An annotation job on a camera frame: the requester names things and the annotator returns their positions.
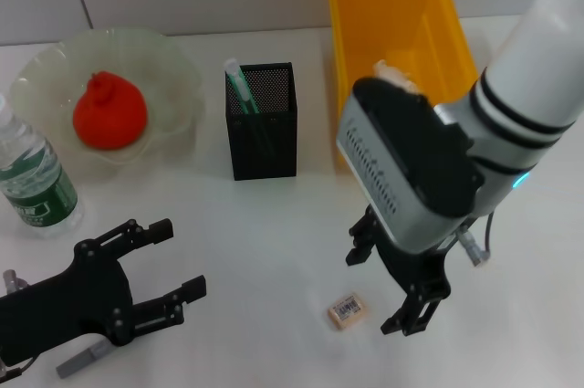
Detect red-orange knitted orange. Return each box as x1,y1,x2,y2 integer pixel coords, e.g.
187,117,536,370
72,70,148,151

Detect white paper ball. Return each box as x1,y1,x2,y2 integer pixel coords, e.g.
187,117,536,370
372,60,420,93

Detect yellow plastic bin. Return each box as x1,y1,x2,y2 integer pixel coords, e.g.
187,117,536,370
325,0,480,165

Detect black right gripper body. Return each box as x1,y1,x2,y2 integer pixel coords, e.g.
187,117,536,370
374,230,453,300

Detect black mesh pen holder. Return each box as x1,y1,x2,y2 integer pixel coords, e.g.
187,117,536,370
223,61,297,182

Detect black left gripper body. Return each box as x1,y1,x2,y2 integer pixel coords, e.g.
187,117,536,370
0,241,134,364

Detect left gripper cable with plug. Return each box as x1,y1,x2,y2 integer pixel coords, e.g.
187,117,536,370
0,267,38,381

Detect beige eraser with barcode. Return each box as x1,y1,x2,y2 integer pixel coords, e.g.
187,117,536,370
326,294,369,330

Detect pale green glass fruit plate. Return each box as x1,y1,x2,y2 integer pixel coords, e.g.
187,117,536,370
6,26,204,179

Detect gripper cable with plug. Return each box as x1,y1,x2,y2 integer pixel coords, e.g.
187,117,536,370
0,267,38,381
457,208,497,269

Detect right gripper cable with plug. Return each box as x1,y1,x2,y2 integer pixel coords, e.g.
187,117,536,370
457,208,497,269

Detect clear water bottle green label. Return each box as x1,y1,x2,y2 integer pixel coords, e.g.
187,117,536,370
0,94,87,239

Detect mint green utility knife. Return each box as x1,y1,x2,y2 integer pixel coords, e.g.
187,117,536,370
223,57,261,116

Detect silver marker pen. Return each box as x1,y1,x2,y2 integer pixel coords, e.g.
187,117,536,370
55,338,113,379

